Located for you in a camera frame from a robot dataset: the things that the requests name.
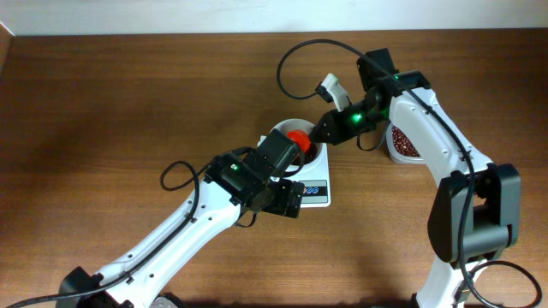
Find orange measuring scoop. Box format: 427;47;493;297
286;129;312;153

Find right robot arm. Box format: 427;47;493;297
310;49;521;307

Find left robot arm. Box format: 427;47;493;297
57;129;307;307

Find white round bowl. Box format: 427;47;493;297
274;118;322;167

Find white digital kitchen scale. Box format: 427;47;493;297
273;136;332;210

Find red beans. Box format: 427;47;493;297
391;127;420;157

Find clear plastic container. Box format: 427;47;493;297
384;124;425;165

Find right black cable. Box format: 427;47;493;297
276;38;544;308

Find black cable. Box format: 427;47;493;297
3;145;306;308
276;38;544;308

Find left black cable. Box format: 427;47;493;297
3;145;306;308

